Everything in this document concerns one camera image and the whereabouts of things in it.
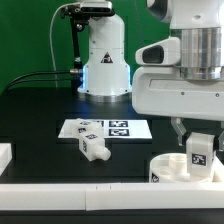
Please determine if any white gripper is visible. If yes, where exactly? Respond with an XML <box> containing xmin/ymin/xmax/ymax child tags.
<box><xmin>132</xmin><ymin>37</ymin><xmax>224</xmax><ymax>146</ymax></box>

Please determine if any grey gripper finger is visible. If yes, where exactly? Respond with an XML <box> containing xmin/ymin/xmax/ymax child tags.
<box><xmin>217</xmin><ymin>121</ymin><xmax>224</xmax><ymax>152</ymax></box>

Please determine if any white round stool seat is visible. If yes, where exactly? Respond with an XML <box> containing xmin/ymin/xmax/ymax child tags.
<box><xmin>149</xmin><ymin>153</ymin><xmax>224</xmax><ymax>183</ymax></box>

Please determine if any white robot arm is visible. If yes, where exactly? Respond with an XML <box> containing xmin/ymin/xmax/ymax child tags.
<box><xmin>132</xmin><ymin>0</ymin><xmax>224</xmax><ymax>144</ymax></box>

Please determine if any white marker sheet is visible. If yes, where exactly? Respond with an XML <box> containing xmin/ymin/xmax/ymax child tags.
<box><xmin>58</xmin><ymin>119</ymin><xmax>152</xmax><ymax>139</ymax></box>

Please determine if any white front fence bar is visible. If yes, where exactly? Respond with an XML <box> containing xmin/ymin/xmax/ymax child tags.
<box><xmin>0</xmin><ymin>183</ymin><xmax>224</xmax><ymax>211</ymax></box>

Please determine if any white fence bar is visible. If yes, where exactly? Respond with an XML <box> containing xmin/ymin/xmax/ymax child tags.
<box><xmin>0</xmin><ymin>143</ymin><xmax>12</xmax><ymax>176</ymax></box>
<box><xmin>0</xmin><ymin>183</ymin><xmax>224</xmax><ymax>211</ymax></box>

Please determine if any white left fence bar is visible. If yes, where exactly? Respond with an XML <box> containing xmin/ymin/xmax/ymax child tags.
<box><xmin>0</xmin><ymin>143</ymin><xmax>12</xmax><ymax>176</ymax></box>

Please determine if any grey depth camera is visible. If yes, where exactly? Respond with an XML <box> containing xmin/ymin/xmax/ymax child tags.
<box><xmin>80</xmin><ymin>1</ymin><xmax>114</xmax><ymax>17</ymax></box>

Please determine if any white cable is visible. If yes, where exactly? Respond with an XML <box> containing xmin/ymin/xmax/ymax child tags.
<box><xmin>49</xmin><ymin>3</ymin><xmax>80</xmax><ymax>89</ymax></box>

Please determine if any black cable upper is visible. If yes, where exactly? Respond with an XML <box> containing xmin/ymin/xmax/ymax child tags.
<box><xmin>2</xmin><ymin>69</ymin><xmax>84</xmax><ymax>95</ymax></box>

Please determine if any black cable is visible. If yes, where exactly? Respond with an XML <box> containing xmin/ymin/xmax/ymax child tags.
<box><xmin>6</xmin><ymin>77</ymin><xmax>83</xmax><ymax>92</ymax></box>
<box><xmin>2</xmin><ymin>69</ymin><xmax>84</xmax><ymax>95</ymax></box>

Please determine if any black cable lower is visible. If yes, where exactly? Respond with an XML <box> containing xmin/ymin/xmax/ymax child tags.
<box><xmin>6</xmin><ymin>77</ymin><xmax>83</xmax><ymax>92</ymax></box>

